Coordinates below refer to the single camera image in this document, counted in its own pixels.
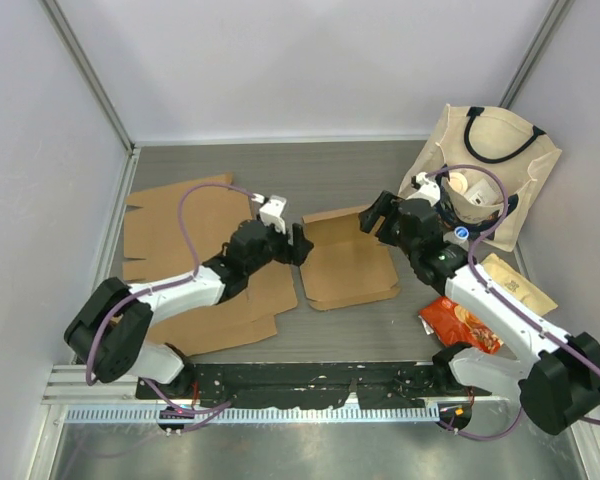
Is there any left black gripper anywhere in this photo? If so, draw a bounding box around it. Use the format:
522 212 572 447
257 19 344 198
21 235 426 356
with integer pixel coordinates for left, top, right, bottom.
245 220 312 276

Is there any brown cardboard box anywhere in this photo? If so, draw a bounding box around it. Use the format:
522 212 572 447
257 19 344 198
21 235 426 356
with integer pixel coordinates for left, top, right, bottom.
300 206 400 311

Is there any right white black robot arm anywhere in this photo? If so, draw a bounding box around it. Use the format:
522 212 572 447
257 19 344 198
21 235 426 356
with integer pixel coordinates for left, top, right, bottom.
359 191 600 435

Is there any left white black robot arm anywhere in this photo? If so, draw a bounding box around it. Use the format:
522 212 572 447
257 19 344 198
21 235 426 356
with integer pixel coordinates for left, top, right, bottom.
64 220 314 399

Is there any white box in bag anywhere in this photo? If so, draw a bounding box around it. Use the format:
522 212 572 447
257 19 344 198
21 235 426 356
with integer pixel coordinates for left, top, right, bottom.
465 179 500 206

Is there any clear plastic water bottle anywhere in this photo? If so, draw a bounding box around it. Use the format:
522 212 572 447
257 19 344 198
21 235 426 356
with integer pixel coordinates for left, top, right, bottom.
445 226 470 249

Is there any round beige lid in bag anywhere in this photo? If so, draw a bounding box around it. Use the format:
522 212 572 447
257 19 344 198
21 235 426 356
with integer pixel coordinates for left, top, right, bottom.
448 170 469 195

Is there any small white paper packet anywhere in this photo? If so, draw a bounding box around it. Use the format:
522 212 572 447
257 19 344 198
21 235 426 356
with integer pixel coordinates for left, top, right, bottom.
420 318 433 335

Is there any orange chips snack bag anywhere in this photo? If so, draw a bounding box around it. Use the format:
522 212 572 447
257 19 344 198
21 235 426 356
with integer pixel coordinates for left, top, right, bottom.
418 252 559 356

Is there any flat brown cardboard sheets stack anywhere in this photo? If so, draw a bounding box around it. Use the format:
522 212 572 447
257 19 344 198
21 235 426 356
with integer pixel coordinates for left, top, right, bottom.
119 172 300 359

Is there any beige canvas tote bag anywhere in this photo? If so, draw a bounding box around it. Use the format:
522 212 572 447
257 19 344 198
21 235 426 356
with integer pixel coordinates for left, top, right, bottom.
398 105 562 252

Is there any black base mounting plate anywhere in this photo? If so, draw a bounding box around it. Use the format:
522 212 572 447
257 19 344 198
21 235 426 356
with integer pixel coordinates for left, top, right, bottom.
134 360 495 409

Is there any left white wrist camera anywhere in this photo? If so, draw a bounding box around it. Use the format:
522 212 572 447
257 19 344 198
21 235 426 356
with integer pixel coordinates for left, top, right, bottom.
252 194 287 234

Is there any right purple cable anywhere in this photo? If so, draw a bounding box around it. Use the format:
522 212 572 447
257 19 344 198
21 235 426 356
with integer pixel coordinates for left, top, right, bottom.
424 164 600 441

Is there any purple cable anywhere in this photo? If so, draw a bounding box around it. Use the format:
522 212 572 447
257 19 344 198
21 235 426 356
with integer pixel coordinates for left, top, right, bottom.
424 164 600 441
84 182 264 459

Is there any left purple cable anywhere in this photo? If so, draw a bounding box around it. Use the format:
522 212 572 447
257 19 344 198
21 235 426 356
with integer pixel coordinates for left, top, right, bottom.
84 182 264 459

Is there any white slotted cable duct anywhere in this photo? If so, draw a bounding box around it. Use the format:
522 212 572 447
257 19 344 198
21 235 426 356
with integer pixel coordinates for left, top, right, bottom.
64 403 440 424

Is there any right aluminium frame post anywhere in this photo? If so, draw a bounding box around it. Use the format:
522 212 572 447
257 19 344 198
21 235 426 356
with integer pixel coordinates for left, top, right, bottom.
498 0 576 109

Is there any aluminium frame post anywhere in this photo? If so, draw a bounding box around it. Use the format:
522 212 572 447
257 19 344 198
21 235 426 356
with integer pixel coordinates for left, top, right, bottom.
38 0 135 152
498 0 576 109

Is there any left aluminium frame post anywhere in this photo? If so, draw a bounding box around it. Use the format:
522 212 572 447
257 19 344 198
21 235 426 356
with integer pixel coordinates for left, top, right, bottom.
38 0 135 152

